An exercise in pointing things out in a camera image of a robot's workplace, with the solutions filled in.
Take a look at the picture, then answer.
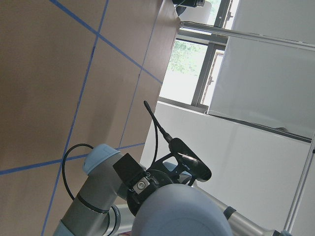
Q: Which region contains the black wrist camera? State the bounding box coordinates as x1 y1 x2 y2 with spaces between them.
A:
169 138 212 182

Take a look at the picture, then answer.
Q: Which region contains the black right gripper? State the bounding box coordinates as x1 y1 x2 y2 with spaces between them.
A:
113 153 192 215

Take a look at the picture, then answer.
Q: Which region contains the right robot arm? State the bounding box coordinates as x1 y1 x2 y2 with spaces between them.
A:
54 144 191 236

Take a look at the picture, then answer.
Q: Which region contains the black camera cable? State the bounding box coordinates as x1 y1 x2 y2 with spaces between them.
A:
143 100 173 170

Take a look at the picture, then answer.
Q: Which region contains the white whiteboard panel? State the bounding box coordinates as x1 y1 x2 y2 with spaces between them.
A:
209 38 315 138

